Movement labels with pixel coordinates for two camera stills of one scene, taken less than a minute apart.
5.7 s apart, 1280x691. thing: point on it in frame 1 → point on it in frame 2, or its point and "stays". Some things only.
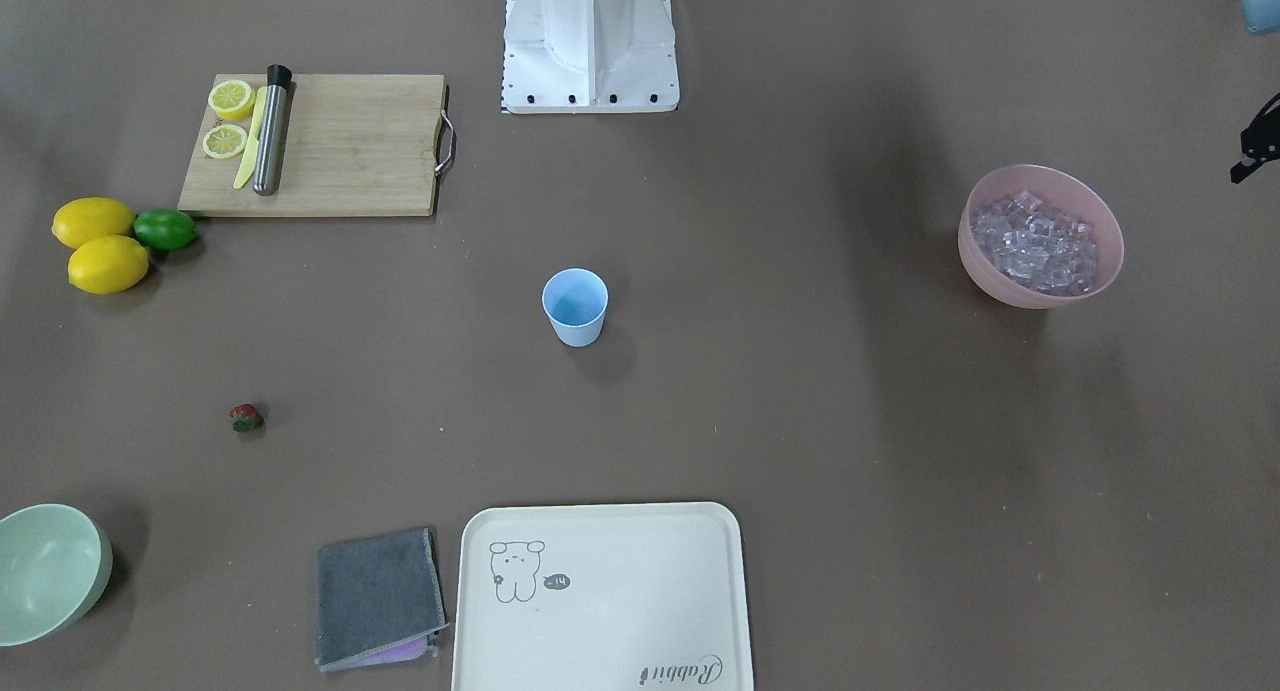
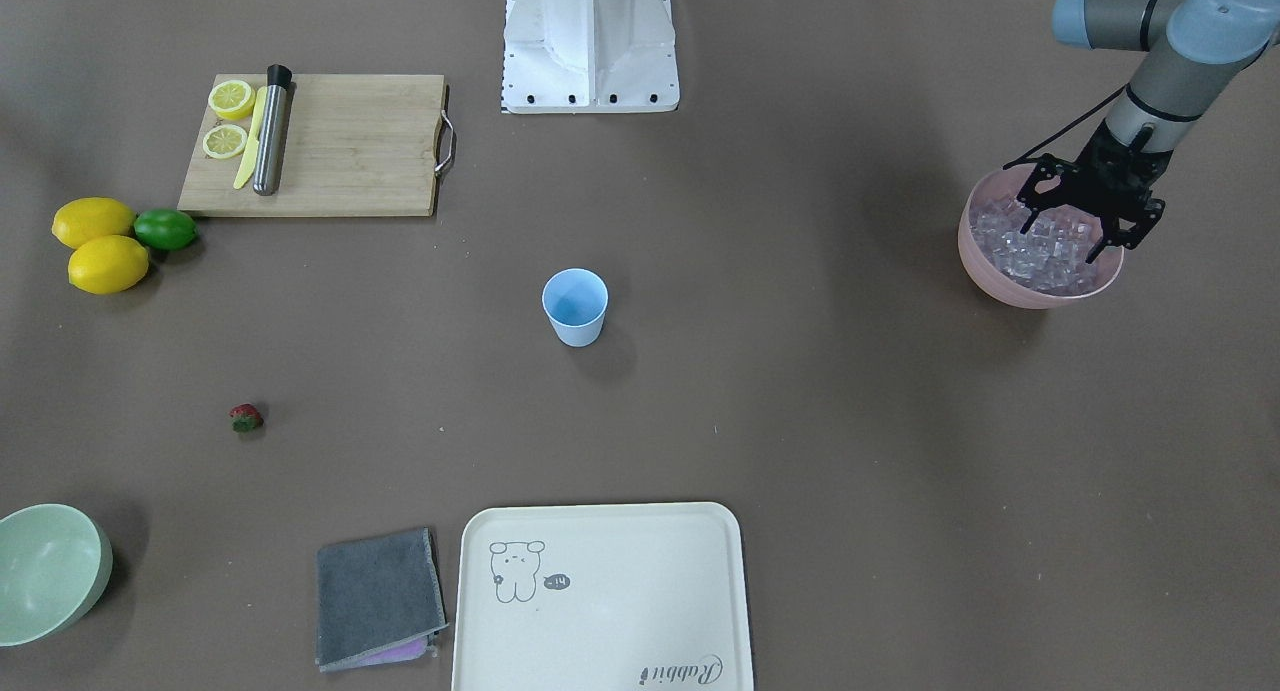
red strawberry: x=245 y=418 stays
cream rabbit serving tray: x=602 y=596 stays
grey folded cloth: x=379 y=601 stays
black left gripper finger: x=1260 y=141 → x=1110 y=176
